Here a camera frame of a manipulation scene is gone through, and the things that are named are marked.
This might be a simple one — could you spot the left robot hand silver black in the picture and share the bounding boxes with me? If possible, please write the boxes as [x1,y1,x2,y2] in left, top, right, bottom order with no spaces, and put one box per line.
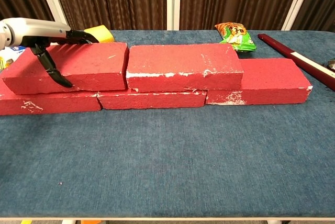
[7,17,99,88]

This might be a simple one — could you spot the green orange snack bag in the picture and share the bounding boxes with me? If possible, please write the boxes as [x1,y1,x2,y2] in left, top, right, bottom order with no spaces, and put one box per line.
[214,23,257,52]

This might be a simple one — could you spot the round black metal object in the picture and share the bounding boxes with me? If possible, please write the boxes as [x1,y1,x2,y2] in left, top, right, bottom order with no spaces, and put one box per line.
[323,59,335,72]

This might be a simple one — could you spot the white tissue pack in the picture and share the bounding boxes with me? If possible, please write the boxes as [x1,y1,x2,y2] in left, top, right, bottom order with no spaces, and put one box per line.
[0,46,27,72]

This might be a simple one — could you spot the blue table cloth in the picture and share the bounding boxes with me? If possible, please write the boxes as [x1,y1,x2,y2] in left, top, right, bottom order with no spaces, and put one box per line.
[0,29,335,219]

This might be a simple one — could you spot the dark red long box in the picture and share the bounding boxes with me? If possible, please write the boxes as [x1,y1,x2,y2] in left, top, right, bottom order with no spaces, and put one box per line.
[258,33,335,91]

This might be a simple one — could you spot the red brick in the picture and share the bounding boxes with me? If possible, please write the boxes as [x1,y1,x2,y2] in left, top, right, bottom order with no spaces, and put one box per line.
[205,58,314,106]
[97,87,207,110]
[0,79,103,116]
[126,43,244,94]
[1,42,130,96]

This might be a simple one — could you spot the yellow sponge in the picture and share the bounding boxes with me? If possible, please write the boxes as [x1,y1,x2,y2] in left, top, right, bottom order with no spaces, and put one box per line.
[83,25,115,43]

